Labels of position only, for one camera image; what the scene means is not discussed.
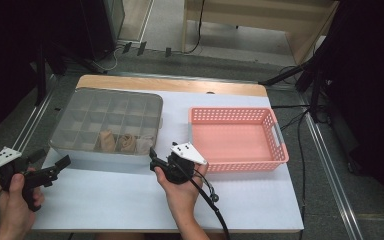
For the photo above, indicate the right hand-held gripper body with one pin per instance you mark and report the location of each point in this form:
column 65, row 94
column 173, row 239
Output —
column 183, row 166

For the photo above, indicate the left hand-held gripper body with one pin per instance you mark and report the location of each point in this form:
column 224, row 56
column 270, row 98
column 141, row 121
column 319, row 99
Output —
column 20, row 170

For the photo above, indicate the white sock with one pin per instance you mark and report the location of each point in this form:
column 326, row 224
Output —
column 150, row 138
column 144, row 146

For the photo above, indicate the tan sock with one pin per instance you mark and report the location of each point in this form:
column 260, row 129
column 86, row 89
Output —
column 124, row 142
column 132, row 146

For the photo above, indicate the pink perforated plastic basket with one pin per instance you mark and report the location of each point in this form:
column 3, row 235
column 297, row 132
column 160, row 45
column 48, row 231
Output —
column 233, row 143

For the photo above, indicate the shiny metal tray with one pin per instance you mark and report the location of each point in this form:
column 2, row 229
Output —
column 106, row 113

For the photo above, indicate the person's right hand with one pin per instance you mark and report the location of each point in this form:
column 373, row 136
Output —
column 180, row 196

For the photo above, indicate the person's left hand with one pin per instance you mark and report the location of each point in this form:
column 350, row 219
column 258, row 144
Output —
column 13, row 206

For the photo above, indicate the black metal stand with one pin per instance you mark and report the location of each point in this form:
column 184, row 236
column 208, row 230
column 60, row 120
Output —
column 286, row 74
column 40, row 73

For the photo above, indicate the dark curtain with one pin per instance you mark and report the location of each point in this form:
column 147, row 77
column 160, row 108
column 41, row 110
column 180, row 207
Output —
column 373, row 100
column 6, row 66

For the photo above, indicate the dark cabinet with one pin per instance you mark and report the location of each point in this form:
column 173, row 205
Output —
column 96, row 26

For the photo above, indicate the light wooden cabinet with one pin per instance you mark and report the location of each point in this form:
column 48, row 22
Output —
column 246, row 16

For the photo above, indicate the metal floor rail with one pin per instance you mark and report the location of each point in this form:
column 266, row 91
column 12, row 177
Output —
column 30, row 126
column 329, row 166

